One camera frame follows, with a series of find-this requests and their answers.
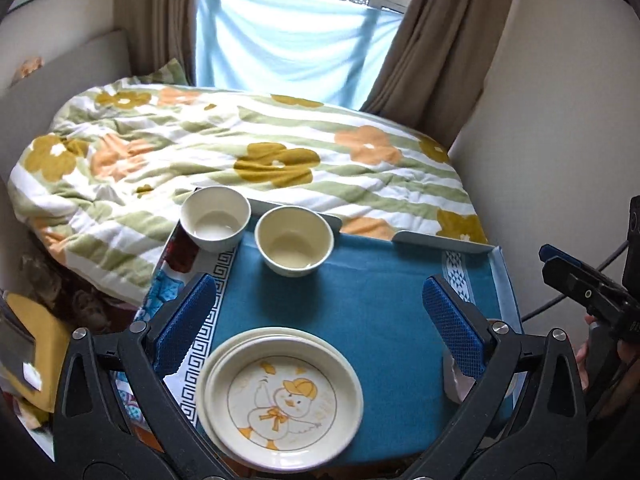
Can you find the small orange plush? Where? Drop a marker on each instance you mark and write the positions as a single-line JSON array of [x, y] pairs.
[[30, 67]]

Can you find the green leafy pillow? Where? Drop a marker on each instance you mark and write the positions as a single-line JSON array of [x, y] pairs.
[[172, 71]]

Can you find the cream bowl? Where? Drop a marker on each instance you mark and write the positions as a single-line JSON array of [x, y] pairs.
[[294, 240]]

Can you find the white bowl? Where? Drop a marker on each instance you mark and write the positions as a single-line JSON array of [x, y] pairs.
[[215, 217]]

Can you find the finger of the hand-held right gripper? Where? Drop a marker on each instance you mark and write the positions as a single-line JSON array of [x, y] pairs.
[[575, 287], [550, 251]]

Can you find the blue patterned table cloth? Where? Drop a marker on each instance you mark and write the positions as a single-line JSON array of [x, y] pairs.
[[350, 300]]

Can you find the cartoon printed cloth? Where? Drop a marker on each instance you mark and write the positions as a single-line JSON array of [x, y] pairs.
[[172, 280]]

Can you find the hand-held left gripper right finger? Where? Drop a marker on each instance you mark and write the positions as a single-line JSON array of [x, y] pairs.
[[452, 325]]

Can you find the blue patterned tablecloth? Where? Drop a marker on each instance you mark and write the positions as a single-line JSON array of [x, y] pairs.
[[440, 241]]

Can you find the grey box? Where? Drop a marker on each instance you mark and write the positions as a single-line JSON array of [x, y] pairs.
[[17, 350]]

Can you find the brown curtain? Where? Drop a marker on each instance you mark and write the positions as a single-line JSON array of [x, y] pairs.
[[440, 45], [160, 15]]

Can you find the duck print plate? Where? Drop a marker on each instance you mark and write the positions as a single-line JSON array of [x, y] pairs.
[[285, 400]]

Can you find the light blue hanging cloth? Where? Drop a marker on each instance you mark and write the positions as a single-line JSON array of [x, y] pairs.
[[290, 45]]

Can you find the person's right hand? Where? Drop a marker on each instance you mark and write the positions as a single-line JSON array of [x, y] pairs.
[[581, 357]]

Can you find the yellow bear print plate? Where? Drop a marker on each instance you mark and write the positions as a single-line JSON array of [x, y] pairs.
[[201, 400]]

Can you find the yellow nightstand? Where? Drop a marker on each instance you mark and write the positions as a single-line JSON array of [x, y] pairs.
[[35, 320]]

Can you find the grey headboard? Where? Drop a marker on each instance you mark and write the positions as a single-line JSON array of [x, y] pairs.
[[75, 60]]

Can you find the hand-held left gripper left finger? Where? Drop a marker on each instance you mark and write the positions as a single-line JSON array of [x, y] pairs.
[[180, 325]]

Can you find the floral striped duvet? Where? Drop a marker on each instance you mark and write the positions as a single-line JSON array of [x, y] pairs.
[[200, 135]]

